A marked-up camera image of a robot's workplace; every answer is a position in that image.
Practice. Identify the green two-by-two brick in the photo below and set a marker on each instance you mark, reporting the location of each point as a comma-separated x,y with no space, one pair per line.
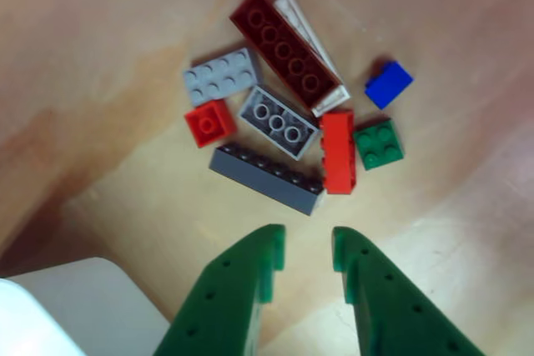
379,144

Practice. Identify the red two-by-two brick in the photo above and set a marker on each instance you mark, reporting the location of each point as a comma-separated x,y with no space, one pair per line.
210,122

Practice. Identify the blue two-by-two brick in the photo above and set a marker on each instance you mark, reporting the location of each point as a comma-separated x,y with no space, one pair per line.
390,85

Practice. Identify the red narrow lego brick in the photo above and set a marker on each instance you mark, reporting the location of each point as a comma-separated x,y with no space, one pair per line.
338,151

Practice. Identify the white long lego brick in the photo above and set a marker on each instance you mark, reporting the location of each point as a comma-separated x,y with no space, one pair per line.
329,97

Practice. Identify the brown long lego brick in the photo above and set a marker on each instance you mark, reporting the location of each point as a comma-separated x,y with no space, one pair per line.
283,47

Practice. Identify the dark grey long brick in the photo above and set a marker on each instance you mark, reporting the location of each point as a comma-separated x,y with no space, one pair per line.
263,181

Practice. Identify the white plastic bin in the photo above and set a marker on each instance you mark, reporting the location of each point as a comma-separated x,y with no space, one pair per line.
62,314

